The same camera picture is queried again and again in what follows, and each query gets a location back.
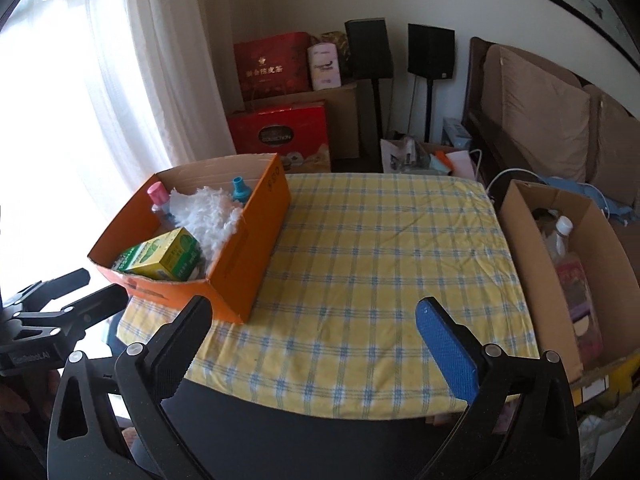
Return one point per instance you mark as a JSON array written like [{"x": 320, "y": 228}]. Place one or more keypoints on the brown sofa cushion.
[
  {"x": 620, "y": 145},
  {"x": 545, "y": 115}
]

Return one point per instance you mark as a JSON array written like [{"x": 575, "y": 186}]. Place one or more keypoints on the red chocolate gift box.
[{"x": 280, "y": 120}]

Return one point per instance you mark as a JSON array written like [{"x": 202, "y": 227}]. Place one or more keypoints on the large brown cardboard box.
[{"x": 345, "y": 120}]

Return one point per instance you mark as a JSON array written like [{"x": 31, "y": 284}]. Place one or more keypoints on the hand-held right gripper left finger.
[{"x": 182, "y": 340}]

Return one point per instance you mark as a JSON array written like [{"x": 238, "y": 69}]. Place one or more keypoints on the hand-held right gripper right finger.
[{"x": 445, "y": 350}]

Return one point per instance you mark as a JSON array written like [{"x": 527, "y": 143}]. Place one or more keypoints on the yellow bag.
[{"x": 615, "y": 375}]

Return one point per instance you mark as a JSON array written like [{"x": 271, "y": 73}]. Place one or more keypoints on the red gift bag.
[{"x": 272, "y": 65}]

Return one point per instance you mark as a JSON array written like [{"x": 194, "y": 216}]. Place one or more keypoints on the white pink tissue pack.
[{"x": 324, "y": 67}]

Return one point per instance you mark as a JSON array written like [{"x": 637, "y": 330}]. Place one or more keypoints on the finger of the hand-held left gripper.
[
  {"x": 95, "y": 307},
  {"x": 55, "y": 285}
]

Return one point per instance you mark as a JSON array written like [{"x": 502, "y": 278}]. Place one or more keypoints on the white paper bag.
[{"x": 462, "y": 162}]

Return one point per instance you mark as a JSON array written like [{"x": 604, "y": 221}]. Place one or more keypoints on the black speaker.
[
  {"x": 367, "y": 50},
  {"x": 431, "y": 52}
]

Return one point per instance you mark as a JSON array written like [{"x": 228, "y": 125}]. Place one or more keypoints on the pink packet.
[{"x": 577, "y": 300}]

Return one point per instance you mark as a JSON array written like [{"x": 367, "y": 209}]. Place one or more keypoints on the white fluffy duster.
[{"x": 205, "y": 215}]

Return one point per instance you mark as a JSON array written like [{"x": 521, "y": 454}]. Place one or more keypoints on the gold bag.
[{"x": 332, "y": 40}]

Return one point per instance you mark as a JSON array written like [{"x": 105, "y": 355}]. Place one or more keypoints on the blue silicone funnel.
[{"x": 240, "y": 191}]

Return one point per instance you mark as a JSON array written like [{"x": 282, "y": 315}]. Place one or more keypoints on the blue white box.
[{"x": 455, "y": 132}]

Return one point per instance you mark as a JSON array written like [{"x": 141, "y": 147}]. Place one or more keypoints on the white curtain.
[{"x": 165, "y": 60}]

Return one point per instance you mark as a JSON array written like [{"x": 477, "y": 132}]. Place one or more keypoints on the orange cardboard box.
[{"x": 250, "y": 240}]

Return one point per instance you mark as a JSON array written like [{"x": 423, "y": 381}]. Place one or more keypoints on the clear bottle white cap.
[{"x": 562, "y": 232}]

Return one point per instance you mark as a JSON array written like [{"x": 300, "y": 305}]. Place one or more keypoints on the blue cloth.
[{"x": 620, "y": 210}]

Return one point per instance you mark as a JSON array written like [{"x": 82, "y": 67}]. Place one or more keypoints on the white plastic bag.
[{"x": 392, "y": 157}]

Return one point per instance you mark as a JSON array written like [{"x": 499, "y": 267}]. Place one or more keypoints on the green toothpaste box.
[{"x": 165, "y": 255}]

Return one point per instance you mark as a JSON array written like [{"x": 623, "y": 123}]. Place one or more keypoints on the brown sofa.
[{"x": 475, "y": 110}]

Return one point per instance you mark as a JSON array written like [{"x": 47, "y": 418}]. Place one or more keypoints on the clear bottle pink cap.
[{"x": 157, "y": 192}]

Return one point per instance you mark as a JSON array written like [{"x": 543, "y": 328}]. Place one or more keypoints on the person's left hand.
[{"x": 12, "y": 397}]

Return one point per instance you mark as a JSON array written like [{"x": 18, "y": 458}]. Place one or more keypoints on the yellow plaid tablecloth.
[{"x": 375, "y": 260}]

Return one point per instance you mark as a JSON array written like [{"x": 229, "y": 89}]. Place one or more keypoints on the black speaker stand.
[
  {"x": 377, "y": 115},
  {"x": 429, "y": 110}
]

